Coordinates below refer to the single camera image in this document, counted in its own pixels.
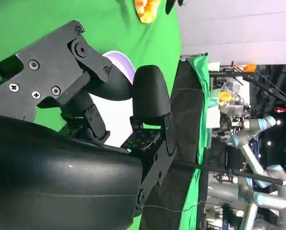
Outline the green cloth of neighbouring table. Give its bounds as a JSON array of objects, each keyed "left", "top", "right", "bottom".
[{"left": 179, "top": 55, "right": 212, "bottom": 230}]

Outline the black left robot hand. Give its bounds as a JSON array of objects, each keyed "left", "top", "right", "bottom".
[{"left": 165, "top": 0, "right": 189, "bottom": 15}]

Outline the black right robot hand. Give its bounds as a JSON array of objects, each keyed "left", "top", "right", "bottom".
[{"left": 0, "top": 20, "right": 178, "bottom": 230}]

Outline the lilac plate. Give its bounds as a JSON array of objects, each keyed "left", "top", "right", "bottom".
[{"left": 89, "top": 50, "right": 136, "bottom": 149}]

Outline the large green table cloth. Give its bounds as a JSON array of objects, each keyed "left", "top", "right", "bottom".
[{"left": 0, "top": 0, "right": 183, "bottom": 230}]

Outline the long black rod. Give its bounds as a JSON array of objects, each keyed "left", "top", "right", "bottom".
[{"left": 173, "top": 160, "right": 286, "bottom": 188}]

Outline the black table skirt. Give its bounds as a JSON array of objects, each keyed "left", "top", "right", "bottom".
[{"left": 139, "top": 54, "right": 208, "bottom": 230}]

